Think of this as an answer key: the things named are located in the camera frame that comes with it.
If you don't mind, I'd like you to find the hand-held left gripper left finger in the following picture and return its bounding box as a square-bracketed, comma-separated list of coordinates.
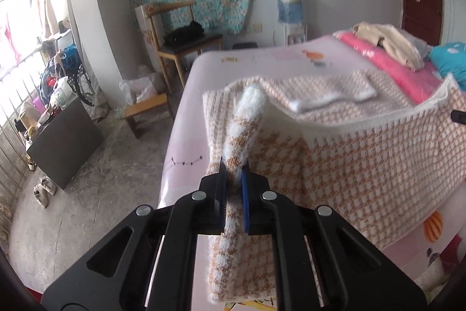
[42, 156, 228, 311]

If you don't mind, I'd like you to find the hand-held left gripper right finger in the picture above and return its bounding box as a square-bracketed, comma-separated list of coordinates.
[241, 165, 426, 311]

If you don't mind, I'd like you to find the beige houndstooth fuzzy coat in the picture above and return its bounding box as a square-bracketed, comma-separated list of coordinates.
[202, 72, 466, 302]

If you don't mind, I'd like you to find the beige clothes pile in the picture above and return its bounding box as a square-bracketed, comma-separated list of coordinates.
[351, 22, 425, 71]

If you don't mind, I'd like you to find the grey folded cloth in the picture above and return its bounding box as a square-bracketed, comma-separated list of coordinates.
[400, 30, 435, 57]

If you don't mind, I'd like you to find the pink floral blanket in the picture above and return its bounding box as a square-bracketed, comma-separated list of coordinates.
[333, 32, 452, 104]

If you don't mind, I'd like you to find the low wooden stool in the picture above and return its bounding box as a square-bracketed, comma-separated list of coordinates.
[124, 92, 174, 138]

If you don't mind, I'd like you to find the lavender printed bed sheet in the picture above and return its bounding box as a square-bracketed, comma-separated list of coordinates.
[156, 34, 466, 311]

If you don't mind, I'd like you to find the clear plastic bag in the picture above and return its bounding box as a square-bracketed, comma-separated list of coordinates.
[119, 76, 166, 106]

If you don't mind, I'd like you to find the dark grey cabinet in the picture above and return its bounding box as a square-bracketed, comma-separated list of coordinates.
[25, 98, 105, 191]

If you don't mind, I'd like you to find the wooden chair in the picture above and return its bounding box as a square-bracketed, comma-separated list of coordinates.
[146, 0, 224, 93]

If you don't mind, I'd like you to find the white shoe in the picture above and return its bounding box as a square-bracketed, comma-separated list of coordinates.
[33, 185, 49, 208]
[41, 176, 57, 196]

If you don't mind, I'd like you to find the white water dispenser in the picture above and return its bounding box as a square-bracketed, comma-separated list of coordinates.
[284, 23, 308, 46]

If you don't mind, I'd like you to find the black cloth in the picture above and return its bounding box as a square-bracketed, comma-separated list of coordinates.
[164, 21, 204, 44]

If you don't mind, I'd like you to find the blue water jug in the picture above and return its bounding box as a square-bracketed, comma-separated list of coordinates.
[276, 0, 304, 24]

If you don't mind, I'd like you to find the clutter pile of household goods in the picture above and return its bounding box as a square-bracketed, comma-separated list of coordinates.
[18, 45, 79, 137]

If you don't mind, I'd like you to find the metal window railing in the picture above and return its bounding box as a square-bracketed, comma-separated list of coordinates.
[0, 45, 48, 242]

